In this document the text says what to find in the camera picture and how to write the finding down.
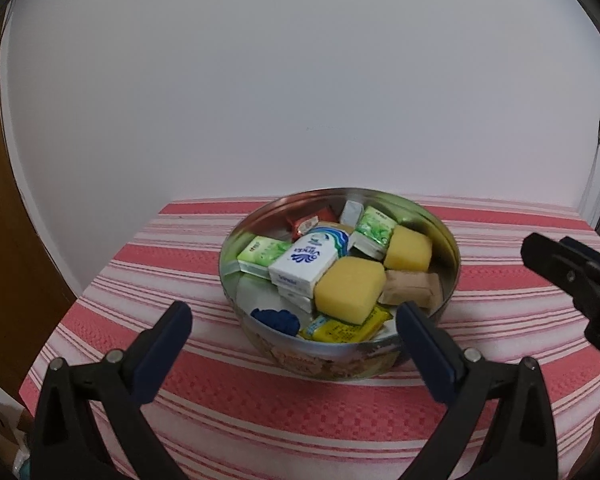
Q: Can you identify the cardboard box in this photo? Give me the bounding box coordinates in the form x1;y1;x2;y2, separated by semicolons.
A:
0;402;31;461

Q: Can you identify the yellow sponge green scouring pad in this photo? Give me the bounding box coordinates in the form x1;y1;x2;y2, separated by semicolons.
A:
383;225;434;272
314;257;387;326

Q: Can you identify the white and blue tissue pack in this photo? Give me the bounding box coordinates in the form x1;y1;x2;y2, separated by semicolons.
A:
269;226;352;297

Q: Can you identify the yellow packet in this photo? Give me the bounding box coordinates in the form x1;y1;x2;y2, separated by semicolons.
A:
299;306;394;344

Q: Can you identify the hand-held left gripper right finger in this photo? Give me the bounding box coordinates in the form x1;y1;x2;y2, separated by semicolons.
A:
396;301;558;480

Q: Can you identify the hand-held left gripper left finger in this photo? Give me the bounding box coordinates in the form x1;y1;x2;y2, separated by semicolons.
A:
30;301;193;480

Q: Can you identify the brown wooden door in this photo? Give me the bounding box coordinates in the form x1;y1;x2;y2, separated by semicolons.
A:
0;15;79;396

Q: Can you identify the round metal tin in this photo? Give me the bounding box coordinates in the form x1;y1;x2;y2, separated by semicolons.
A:
218;186;462;382

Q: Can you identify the green tissue pack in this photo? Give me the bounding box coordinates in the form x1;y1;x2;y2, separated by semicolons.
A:
350;206;398;261
236;236;293;281

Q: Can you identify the dark blue yarn ball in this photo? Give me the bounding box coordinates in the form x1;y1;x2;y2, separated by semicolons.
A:
251;307;301;337

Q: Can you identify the red and white striped blanket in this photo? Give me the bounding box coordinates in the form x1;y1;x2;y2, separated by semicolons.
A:
19;195;600;480

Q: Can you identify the beige packet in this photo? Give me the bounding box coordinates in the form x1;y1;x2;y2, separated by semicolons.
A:
377;270;443;309

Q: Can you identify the red foil packet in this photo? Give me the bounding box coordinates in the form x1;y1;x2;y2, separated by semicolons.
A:
286;211;336;241

